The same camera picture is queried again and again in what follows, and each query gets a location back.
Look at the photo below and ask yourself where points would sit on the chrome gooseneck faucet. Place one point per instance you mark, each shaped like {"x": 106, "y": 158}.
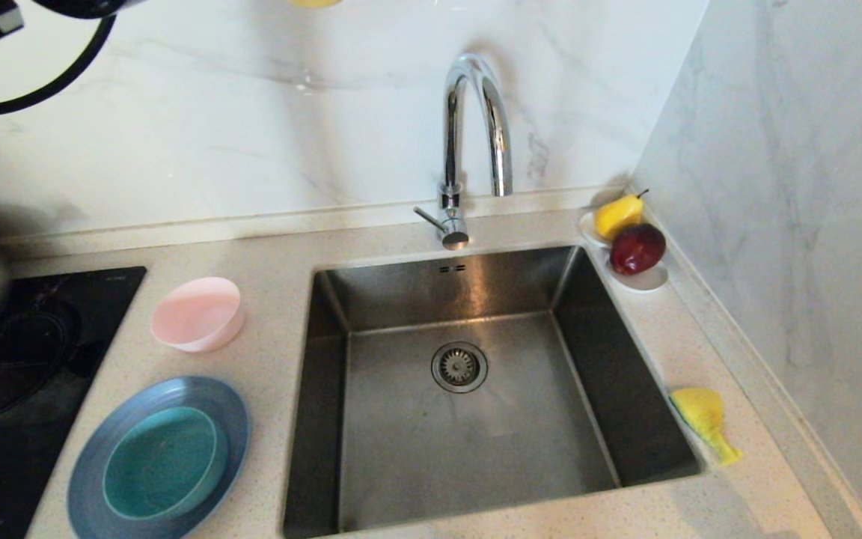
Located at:
{"x": 452, "y": 135}

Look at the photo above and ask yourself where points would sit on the yellow capped dish soap bottle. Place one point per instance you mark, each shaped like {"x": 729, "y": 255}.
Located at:
{"x": 315, "y": 3}

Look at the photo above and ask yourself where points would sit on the stainless steel sink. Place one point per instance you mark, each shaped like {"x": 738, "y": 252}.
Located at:
{"x": 476, "y": 449}

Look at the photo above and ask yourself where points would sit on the yellow sponge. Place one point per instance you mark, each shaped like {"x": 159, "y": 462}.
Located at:
{"x": 693, "y": 412}

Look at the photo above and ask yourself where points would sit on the metal drain strainer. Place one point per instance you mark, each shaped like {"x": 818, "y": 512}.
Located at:
{"x": 459, "y": 367}

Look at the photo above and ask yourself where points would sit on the yellow pear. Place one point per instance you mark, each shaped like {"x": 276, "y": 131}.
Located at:
{"x": 618, "y": 215}

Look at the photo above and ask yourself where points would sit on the dark red apple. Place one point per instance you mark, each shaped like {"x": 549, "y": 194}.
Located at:
{"x": 637, "y": 249}

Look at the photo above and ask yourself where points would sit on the white fruit dish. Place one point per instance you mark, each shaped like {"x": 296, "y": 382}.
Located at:
{"x": 648, "y": 283}

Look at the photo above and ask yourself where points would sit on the pink plastic bowl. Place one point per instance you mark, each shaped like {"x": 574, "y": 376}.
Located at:
{"x": 197, "y": 318}

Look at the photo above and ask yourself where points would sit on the teal bowl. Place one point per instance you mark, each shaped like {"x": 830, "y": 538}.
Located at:
{"x": 164, "y": 464}

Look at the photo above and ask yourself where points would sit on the large blue-grey plate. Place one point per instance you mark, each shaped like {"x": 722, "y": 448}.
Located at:
{"x": 88, "y": 468}

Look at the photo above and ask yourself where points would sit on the black induction cooktop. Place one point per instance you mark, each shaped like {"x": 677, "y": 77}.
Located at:
{"x": 34, "y": 419}

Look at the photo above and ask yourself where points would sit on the black left wrist camera bracket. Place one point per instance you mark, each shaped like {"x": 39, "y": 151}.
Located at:
{"x": 8, "y": 19}

